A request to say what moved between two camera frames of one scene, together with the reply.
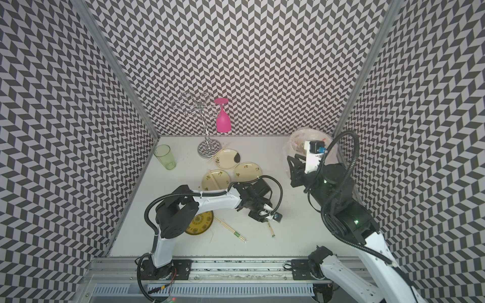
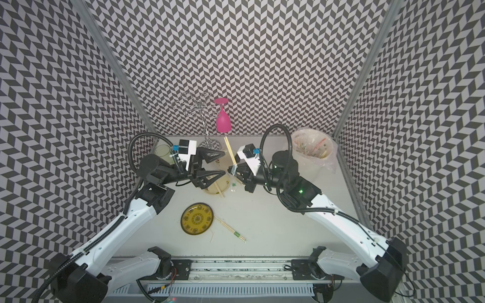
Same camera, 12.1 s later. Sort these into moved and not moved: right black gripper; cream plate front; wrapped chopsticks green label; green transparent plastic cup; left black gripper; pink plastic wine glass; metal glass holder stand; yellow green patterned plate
Moved: left black gripper; right black gripper
Not moved: metal glass holder stand; yellow green patterned plate; green transparent plastic cup; pink plastic wine glass; wrapped chopsticks green label; cream plate front
